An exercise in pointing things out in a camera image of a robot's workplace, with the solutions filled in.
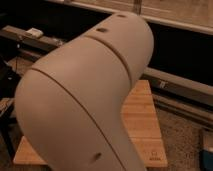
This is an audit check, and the wooden table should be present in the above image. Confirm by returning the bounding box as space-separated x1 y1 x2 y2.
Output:
15 80 167 171

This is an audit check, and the grey metal floor rail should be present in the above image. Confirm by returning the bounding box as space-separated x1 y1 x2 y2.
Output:
0 24 213 122

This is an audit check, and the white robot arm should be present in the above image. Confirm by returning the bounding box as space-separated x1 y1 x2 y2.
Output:
15 12 154 171

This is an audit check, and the small white box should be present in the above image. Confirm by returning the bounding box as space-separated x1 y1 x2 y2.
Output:
26 28 43 38

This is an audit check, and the black chair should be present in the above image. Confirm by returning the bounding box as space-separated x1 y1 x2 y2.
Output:
0 57 20 159

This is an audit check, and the blue white container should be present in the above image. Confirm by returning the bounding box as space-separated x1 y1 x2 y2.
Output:
200 129 213 171

